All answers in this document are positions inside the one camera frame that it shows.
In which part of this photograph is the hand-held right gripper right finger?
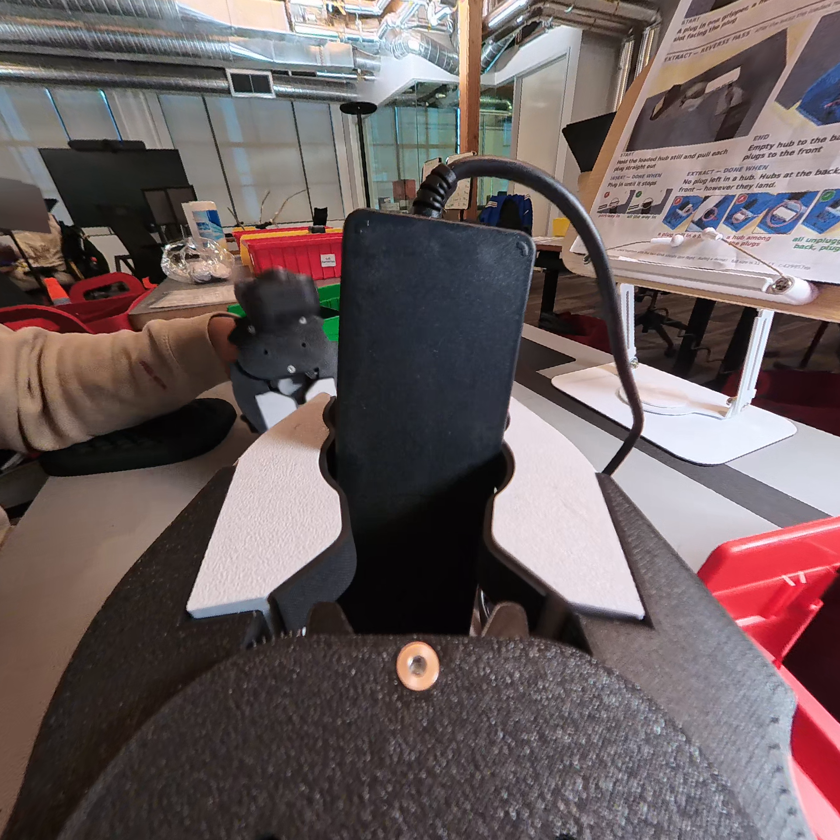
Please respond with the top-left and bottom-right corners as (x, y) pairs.
(476, 395), (648, 643)

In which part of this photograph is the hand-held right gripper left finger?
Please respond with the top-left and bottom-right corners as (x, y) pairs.
(185, 392), (359, 647)

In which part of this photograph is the black usb hub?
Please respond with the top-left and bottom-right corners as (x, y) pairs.
(333, 207), (536, 636)

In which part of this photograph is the black hub cable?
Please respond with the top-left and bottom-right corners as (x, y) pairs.
(412, 155), (644, 476)

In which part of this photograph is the person's left forearm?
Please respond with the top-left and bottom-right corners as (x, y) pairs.
(0, 314), (227, 454)

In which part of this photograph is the person's left hand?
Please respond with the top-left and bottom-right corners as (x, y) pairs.
(209, 314), (242, 363)

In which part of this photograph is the green storage bin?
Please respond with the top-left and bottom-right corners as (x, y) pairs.
(226, 279), (342, 342)

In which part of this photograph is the paper sheet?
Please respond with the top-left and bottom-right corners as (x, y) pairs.
(150, 282), (238, 309)

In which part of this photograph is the brown work table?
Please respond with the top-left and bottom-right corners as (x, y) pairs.
(128, 262), (247, 331)

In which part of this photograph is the clear plastic bag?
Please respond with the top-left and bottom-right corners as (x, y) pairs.
(161, 238), (236, 284)

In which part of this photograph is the black wrist rest pad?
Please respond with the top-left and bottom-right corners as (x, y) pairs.
(39, 398), (238, 478)

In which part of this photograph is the wipes canister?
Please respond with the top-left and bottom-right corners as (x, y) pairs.
(181, 200), (228, 247)

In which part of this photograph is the white document stand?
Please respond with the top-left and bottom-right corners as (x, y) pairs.
(551, 252), (821, 467)

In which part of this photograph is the large red plastic bin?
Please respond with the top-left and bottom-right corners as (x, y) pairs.
(697, 515), (840, 840)

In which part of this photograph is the black backpack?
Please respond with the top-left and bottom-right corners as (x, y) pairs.
(59, 223), (111, 277)

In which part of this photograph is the black swivel chair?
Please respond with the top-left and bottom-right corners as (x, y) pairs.
(633, 289), (677, 355)

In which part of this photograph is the black display screen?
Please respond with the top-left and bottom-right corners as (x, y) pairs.
(38, 139), (198, 277)

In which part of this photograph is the red plastic tote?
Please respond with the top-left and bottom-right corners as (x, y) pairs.
(0, 304), (96, 334)

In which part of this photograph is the black floor lamp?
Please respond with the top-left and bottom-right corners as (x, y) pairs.
(339, 101), (378, 211)

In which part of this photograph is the blue striped jacket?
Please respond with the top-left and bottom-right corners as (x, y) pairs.
(478, 192), (534, 236)

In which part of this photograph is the ceiling air vent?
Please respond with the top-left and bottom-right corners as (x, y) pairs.
(226, 67), (277, 99)

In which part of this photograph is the wooden table with black legs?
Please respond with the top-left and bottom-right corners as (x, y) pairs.
(532, 236), (572, 316)

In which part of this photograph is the wooden pillar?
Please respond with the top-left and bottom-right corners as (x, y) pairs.
(457, 0), (484, 158)

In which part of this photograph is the instruction poster on white stand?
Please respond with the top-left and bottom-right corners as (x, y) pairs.
(561, 59), (840, 326)

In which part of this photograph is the black wedge-shaped object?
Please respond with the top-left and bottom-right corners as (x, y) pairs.
(562, 113), (619, 175)

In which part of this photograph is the printed instruction sheet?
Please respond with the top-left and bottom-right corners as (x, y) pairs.
(587, 0), (840, 286)

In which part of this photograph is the red tote with handle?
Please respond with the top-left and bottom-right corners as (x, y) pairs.
(69, 272), (155, 322)

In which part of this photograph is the silver ceiling duct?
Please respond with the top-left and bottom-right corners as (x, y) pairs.
(0, 62), (358, 102)

